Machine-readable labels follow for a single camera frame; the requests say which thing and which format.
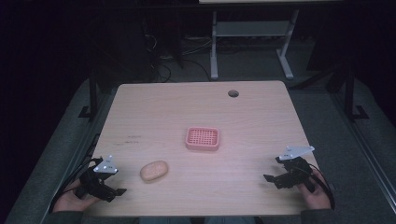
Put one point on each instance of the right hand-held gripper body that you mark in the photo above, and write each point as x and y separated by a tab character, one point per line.
295	172

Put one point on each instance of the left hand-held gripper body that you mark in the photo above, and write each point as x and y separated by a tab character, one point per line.
93	182

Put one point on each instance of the tan oval soap bar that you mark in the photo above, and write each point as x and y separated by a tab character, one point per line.
154	170

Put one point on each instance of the pink plastic soap dish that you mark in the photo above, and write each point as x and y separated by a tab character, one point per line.
202	138

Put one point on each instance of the person's left hand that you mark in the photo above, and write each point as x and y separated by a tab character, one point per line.
70	200

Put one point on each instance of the person's right hand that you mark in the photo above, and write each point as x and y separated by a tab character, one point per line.
317	196

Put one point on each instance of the black metal stand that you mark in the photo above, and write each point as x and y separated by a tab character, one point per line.
351	93
92	93

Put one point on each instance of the white metal table frame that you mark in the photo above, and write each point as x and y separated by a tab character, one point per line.
249	29

